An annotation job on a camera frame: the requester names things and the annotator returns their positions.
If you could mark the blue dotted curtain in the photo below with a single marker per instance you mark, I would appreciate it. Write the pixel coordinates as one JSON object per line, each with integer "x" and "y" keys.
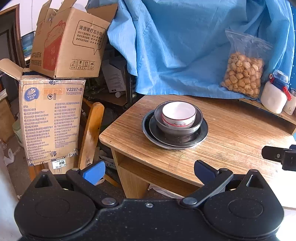
{"x": 293, "y": 46}

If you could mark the wooden chair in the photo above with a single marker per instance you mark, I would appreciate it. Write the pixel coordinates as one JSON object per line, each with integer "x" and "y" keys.
{"x": 91, "y": 132}

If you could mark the blue cloth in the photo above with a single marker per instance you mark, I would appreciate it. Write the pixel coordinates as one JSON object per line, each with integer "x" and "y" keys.
{"x": 180, "y": 46}

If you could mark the green bucket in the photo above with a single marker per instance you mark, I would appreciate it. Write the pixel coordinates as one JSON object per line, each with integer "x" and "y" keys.
{"x": 18, "y": 134}

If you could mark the open brown cardboard box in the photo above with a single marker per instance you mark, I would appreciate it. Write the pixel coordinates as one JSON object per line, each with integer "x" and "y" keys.
{"x": 69, "y": 46}

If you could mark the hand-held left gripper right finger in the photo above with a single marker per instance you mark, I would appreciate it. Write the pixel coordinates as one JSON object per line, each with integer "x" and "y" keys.
{"x": 203, "y": 171}

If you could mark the wooden desk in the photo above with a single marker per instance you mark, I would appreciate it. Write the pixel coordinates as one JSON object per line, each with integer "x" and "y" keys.
{"x": 231, "y": 139}

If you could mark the clear bag of snacks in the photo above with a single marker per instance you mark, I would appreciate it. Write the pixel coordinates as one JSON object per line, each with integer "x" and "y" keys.
{"x": 242, "y": 74}

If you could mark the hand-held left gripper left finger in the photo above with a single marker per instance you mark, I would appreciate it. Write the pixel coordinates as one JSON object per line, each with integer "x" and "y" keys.
{"x": 94, "y": 172}

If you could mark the wooden door frame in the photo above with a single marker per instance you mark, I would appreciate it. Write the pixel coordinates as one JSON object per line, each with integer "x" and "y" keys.
{"x": 15, "y": 34}

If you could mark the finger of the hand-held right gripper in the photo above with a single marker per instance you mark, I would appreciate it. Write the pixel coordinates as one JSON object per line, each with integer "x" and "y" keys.
{"x": 272, "y": 153}

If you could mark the white paper sheet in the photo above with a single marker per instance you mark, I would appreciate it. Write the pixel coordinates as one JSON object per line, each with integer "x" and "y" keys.
{"x": 164, "y": 191}

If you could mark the white jar blue lid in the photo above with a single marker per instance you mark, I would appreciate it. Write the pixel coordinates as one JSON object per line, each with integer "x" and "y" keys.
{"x": 272, "y": 99}

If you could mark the blue water jug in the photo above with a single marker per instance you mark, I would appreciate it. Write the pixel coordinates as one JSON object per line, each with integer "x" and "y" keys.
{"x": 27, "y": 44}

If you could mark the cream thermos bottle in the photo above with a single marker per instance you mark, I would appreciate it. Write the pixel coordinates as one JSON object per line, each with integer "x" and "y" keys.
{"x": 291, "y": 104}

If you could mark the steel bowl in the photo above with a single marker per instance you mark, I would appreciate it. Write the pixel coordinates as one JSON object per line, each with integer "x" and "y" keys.
{"x": 159, "y": 120}

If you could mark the white plastic bag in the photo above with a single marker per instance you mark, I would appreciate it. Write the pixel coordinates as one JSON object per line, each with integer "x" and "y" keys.
{"x": 9, "y": 157}

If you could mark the large steel plate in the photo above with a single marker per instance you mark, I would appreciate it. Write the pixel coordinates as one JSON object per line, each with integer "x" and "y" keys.
{"x": 145, "y": 129}

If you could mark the printed cardboard box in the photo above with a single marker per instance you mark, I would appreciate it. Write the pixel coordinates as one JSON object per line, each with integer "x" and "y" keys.
{"x": 50, "y": 115}

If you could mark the small white box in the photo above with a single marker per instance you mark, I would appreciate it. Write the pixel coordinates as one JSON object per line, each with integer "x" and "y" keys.
{"x": 114, "y": 77}

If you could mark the wooden desk shelf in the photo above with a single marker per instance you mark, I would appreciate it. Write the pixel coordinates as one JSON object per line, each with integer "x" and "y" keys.
{"x": 272, "y": 118}

